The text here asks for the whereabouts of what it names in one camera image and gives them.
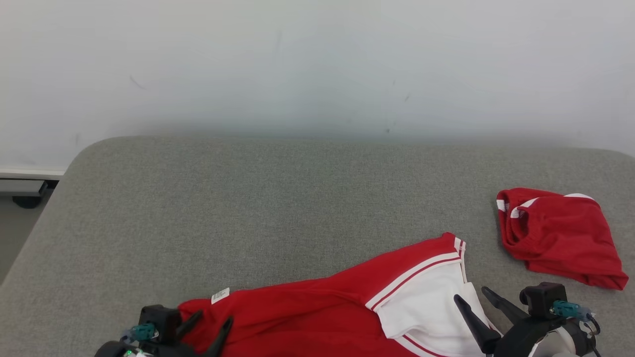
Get teal cable connector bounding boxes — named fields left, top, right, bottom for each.
left=121, top=323, right=159, bottom=344
left=549, top=300, right=592, bottom=321

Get grey metal bar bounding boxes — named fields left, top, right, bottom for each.
left=0, top=179, right=49, bottom=197

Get red and white jersey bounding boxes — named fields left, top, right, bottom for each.
left=177, top=232, right=503, bottom=357

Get thin black cable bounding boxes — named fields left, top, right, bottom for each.
left=578, top=311, right=602, bottom=357

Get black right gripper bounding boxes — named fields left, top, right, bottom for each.
left=453, top=286, right=567, bottom=357

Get red shorts with white stripe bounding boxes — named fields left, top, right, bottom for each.
left=496, top=187, right=630, bottom=291

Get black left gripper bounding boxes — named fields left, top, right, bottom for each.
left=93, top=309, right=235, bottom=357

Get white wall baseboard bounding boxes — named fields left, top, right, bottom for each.
left=0, top=169, right=66, bottom=180

